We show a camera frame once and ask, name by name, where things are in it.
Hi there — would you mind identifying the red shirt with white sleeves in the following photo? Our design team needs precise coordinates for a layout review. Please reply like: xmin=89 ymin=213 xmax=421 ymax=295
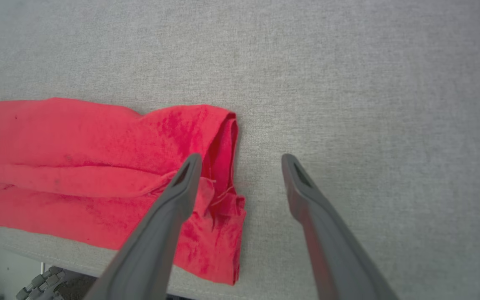
xmin=0 ymin=97 xmax=247 ymax=286

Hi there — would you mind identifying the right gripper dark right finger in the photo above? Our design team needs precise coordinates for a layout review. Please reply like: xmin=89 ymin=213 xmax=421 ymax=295
xmin=281 ymin=153 xmax=400 ymax=300

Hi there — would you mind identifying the grey fabric sofa cushion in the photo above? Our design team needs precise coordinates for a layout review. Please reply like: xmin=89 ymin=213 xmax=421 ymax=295
xmin=0 ymin=0 xmax=480 ymax=300

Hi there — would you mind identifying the grey segmented cable chain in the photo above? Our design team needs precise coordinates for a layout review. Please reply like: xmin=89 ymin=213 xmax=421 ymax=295
xmin=15 ymin=267 xmax=66 ymax=300

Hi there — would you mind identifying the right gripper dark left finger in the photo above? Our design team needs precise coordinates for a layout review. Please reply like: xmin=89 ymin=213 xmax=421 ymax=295
xmin=82 ymin=153 xmax=203 ymax=300

